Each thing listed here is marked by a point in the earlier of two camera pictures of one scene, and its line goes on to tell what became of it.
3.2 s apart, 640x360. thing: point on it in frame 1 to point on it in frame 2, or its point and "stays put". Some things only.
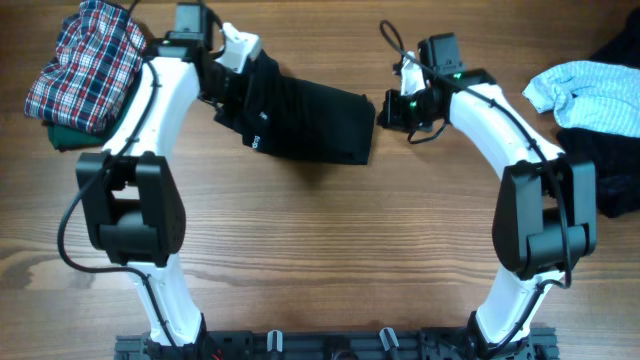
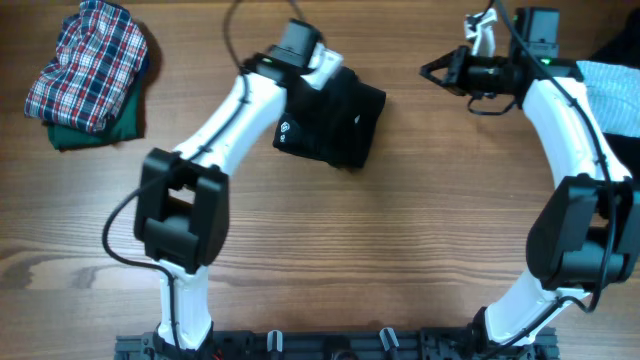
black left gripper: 241,93 to 313,111
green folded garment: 63,138 stays put
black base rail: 337,345 stays put
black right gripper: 389,117 to 452,78
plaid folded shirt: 99,54 stays put
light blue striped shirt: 588,95 stays put
